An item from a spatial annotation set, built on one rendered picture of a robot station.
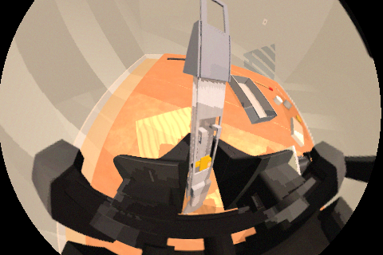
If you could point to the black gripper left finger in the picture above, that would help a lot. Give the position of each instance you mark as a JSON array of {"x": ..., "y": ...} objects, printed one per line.
[{"x": 170, "y": 170}]

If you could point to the grey rectangular tin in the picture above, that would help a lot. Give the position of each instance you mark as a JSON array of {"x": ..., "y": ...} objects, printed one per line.
[{"x": 256, "y": 106}]

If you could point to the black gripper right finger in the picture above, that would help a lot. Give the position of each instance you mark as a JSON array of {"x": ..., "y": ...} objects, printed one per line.
[{"x": 236, "y": 170}]

